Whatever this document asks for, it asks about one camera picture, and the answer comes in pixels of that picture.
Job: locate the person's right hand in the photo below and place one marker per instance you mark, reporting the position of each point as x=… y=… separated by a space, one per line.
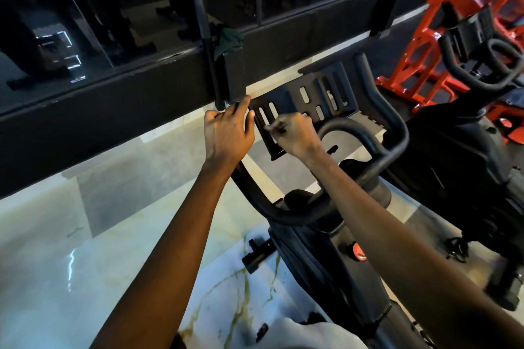
x=295 y=136

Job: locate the person's left hand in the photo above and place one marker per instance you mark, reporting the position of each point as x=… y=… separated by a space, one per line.
x=229 y=133

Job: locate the red gym machine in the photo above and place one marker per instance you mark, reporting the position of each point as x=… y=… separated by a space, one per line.
x=426 y=58

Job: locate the person's left forearm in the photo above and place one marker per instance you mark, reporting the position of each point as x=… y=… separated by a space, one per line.
x=164 y=271

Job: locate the person's right forearm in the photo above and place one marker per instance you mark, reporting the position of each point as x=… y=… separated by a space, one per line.
x=417 y=255

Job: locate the dark green hanging cloth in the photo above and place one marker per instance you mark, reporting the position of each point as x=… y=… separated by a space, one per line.
x=227 y=39

